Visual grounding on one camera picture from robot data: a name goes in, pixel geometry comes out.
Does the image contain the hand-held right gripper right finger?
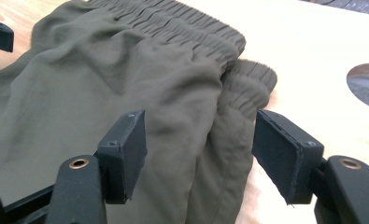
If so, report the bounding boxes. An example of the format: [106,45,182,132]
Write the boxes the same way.
[250,108,325,206]

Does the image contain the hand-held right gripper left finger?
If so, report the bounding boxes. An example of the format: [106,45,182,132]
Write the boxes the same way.
[95,108,149,205]

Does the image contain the olive green shorts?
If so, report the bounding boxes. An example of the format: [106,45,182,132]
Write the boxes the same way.
[0,0,278,224]

